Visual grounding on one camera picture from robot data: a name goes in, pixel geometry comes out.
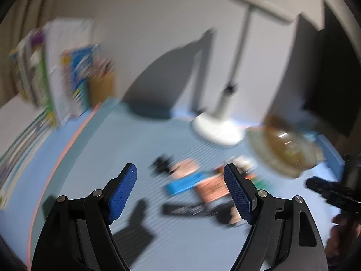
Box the brown transparent bowl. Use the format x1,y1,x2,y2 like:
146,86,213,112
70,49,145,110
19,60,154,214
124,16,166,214
264,114,317,171

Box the green toy piece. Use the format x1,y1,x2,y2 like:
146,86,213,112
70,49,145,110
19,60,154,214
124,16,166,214
252,178,272,192

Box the person right hand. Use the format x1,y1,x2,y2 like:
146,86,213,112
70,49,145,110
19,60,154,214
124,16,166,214
325,213,360,267

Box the black small toy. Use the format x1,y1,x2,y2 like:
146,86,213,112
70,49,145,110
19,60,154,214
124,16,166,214
152,155,173,174

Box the stack of books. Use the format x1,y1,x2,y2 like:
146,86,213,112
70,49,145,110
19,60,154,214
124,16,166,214
9,29,56,127

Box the black bar object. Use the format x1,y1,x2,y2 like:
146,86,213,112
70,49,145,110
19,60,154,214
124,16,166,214
162,204,207,217

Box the brown cardboard pen holder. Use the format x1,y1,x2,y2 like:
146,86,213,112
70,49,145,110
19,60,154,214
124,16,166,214
88,59,115,108

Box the round face toy head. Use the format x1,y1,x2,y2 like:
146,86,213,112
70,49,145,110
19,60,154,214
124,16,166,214
216,204,247,227

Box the blue cover book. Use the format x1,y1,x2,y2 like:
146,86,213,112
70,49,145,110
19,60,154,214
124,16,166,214
60,44,100,118

